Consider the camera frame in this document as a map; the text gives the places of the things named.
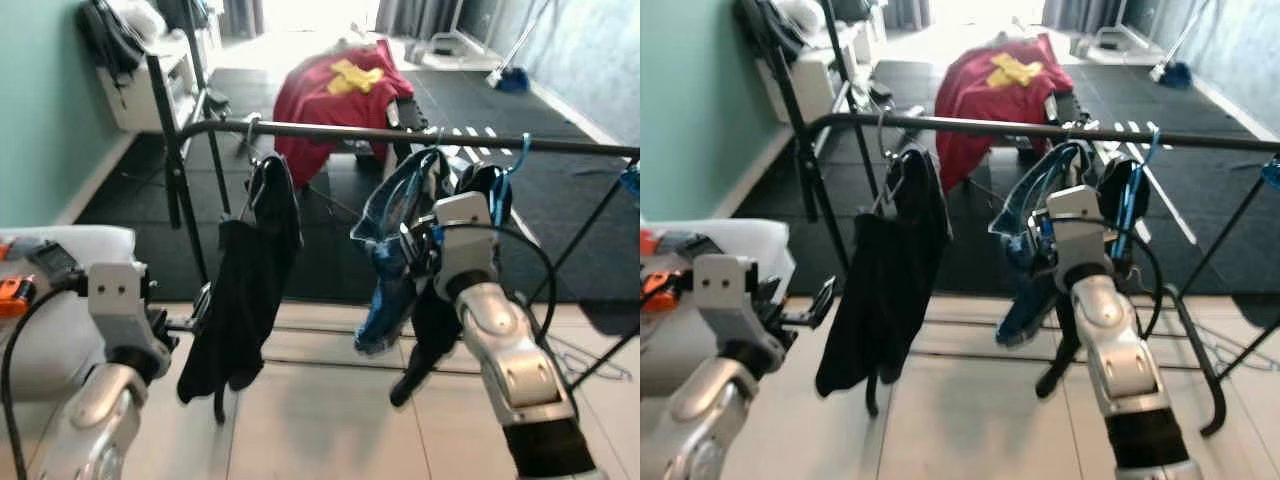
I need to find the plain black garment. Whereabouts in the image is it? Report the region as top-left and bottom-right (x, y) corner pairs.
(388, 160), (516, 409)
(1035, 155), (1151, 401)
(815, 145), (953, 419)
(178, 152), (304, 426)

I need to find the blue plastic hanger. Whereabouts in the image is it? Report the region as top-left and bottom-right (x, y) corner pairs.
(488, 133), (533, 229)
(1120, 122), (1163, 263)

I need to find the blue garment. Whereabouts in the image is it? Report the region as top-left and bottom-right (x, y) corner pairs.
(988, 140), (1096, 349)
(350, 148), (453, 356)

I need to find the white cushion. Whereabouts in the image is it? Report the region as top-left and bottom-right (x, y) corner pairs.
(0, 225), (136, 403)
(640, 218), (796, 401)

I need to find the orange black device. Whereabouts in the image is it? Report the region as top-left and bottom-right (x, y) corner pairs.
(0, 237), (83, 321)
(640, 228), (736, 313)

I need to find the black metal clothes rack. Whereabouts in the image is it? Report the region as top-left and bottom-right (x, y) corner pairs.
(775, 0), (1280, 438)
(145, 0), (641, 396)

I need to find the red cloth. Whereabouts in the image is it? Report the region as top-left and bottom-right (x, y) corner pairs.
(935, 33), (1076, 191)
(272, 38), (416, 188)

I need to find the yellow cloth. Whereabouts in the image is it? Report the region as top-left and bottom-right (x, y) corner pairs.
(327, 58), (386, 97)
(987, 53), (1043, 89)

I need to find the blue mop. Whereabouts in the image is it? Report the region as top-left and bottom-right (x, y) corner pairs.
(1148, 0), (1216, 89)
(487, 0), (553, 94)

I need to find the white shelf unit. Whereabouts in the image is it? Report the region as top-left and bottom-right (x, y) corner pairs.
(95, 35), (206, 134)
(755, 35), (861, 126)

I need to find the grey curtain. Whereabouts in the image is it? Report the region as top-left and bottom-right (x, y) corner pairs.
(220, 0), (266, 39)
(885, 0), (931, 31)
(1040, 0), (1126, 34)
(375, 0), (461, 41)

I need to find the black bag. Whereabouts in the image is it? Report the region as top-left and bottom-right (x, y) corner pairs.
(735, 0), (801, 71)
(78, 0), (146, 86)

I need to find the white bag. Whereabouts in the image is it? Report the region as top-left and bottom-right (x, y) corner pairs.
(775, 0), (826, 36)
(110, 0), (166, 46)

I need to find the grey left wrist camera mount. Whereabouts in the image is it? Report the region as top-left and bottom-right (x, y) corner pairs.
(88, 262), (153, 351)
(693, 253), (766, 346)

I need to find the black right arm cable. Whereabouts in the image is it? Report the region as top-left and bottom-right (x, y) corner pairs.
(1100, 225), (1167, 341)
(440, 222), (558, 346)

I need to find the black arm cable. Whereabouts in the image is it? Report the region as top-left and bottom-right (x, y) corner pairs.
(1100, 225), (1167, 341)
(0, 283), (93, 480)
(440, 222), (558, 346)

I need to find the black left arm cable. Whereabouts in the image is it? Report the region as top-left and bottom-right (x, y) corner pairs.
(0, 283), (93, 480)

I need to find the silver wire hanger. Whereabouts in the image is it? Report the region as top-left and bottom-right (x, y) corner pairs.
(1190, 330), (1271, 376)
(545, 335), (633, 386)
(872, 105), (906, 216)
(238, 113), (269, 223)

